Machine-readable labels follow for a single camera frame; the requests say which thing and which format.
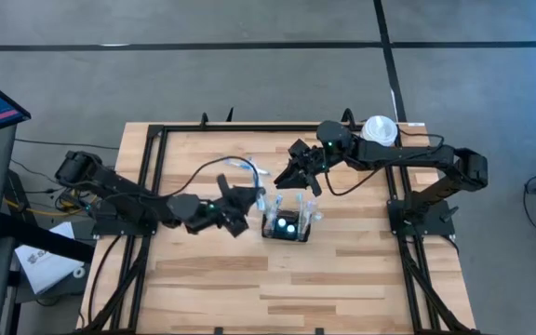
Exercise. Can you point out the teal bottle white cap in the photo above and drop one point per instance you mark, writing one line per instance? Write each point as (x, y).
(291, 229)
(282, 223)

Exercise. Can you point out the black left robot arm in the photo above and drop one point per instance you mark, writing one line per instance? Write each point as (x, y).
(128, 193)

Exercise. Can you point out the blue toothbrush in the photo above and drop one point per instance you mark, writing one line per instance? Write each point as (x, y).
(237, 163)
(278, 205)

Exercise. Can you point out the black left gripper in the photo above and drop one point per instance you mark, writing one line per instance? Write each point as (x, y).
(217, 214)

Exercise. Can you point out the black aluminium table frame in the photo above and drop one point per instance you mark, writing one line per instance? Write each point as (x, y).
(272, 127)

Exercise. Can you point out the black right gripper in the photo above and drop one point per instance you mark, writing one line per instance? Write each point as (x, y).
(314, 158)

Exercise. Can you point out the yellow blue wipes canister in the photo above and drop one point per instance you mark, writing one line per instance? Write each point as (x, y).
(379, 128)

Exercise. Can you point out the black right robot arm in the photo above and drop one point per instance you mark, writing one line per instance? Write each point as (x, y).
(412, 156)

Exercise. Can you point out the white box on floor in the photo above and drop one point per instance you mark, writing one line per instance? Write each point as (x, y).
(44, 270)

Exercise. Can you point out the white tape roll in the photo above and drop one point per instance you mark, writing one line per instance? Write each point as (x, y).
(75, 273)

